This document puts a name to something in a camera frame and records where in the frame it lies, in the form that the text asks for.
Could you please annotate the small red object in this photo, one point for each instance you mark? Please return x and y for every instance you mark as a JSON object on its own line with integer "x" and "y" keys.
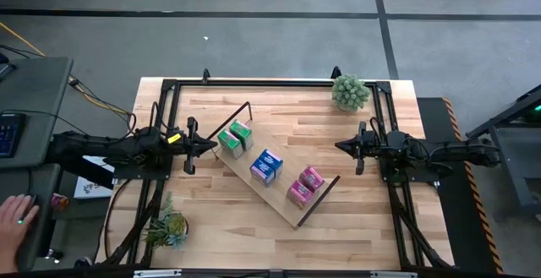
{"x": 60, "y": 202}

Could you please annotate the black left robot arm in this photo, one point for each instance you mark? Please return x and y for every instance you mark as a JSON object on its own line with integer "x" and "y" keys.
{"x": 105, "y": 147}

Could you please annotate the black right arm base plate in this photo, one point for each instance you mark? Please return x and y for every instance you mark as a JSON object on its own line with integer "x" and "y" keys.
{"x": 418, "y": 179}

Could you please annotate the black keyboard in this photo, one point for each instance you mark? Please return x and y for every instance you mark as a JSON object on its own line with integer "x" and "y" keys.
{"x": 10, "y": 134}

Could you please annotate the blue cereal box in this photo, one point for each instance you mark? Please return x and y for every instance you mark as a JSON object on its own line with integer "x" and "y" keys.
{"x": 261, "y": 172}
{"x": 271, "y": 159}

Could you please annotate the wooden shelf with black ends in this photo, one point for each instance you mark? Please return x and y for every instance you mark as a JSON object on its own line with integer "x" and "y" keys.
{"x": 287, "y": 168}

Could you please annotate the white paper with logo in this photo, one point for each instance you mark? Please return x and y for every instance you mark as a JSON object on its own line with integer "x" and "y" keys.
{"x": 95, "y": 189}

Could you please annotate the pink cereal box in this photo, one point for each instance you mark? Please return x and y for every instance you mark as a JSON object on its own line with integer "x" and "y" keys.
{"x": 312, "y": 178}
{"x": 299, "y": 193}

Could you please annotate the green cereal box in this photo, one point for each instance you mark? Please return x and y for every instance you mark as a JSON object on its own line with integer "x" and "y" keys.
{"x": 242, "y": 131}
{"x": 229, "y": 143}

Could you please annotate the black mat with hazard stripe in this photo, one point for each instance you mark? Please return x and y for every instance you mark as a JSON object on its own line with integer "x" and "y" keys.
{"x": 460, "y": 227}

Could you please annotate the grey desk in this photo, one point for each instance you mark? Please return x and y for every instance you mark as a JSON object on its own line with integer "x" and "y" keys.
{"x": 34, "y": 92}

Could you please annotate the black metal table frame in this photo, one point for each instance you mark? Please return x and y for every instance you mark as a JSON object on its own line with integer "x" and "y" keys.
{"x": 253, "y": 83}

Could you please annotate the dark metal workstation frame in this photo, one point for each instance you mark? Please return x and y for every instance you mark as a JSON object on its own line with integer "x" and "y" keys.
{"x": 507, "y": 117}

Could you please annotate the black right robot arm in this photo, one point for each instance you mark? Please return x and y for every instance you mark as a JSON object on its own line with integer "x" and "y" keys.
{"x": 465, "y": 153}

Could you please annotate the person's hand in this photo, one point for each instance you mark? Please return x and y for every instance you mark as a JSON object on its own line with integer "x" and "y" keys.
{"x": 12, "y": 236}

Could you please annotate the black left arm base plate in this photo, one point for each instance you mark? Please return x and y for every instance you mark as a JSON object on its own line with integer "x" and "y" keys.
{"x": 139, "y": 173}

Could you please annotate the yellow label tag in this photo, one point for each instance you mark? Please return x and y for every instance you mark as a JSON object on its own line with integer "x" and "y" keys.
{"x": 174, "y": 138}

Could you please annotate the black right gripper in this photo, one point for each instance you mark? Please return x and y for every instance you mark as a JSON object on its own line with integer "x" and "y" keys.
{"x": 371, "y": 145}

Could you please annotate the spiky green potted plant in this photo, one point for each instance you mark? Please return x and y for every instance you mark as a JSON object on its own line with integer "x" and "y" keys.
{"x": 173, "y": 225}

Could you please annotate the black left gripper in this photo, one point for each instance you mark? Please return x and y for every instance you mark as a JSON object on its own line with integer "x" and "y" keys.
{"x": 191, "y": 143}

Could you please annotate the round pale green succulent plant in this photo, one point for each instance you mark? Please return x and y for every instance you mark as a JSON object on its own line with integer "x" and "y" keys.
{"x": 350, "y": 92}

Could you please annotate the silver metal bracket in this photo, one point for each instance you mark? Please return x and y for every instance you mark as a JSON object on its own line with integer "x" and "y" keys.
{"x": 393, "y": 274}
{"x": 156, "y": 274}

